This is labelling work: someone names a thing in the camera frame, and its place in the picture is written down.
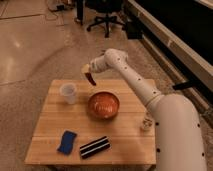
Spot wooden table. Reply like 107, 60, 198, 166
25, 79, 156, 166

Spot black cables on floor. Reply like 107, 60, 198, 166
44, 0, 73, 22

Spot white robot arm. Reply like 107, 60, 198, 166
81, 49, 207, 171

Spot black box on floor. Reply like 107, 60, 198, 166
125, 22, 143, 39

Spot orange bowl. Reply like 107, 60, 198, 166
87, 91, 120, 119

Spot blue sponge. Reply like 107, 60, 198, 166
58, 131, 77, 155

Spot black office chair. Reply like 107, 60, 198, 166
85, 0, 125, 38

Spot black white striped block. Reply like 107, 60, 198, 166
80, 136, 110, 159

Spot white ceramic cup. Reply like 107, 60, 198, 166
59, 83, 77, 104

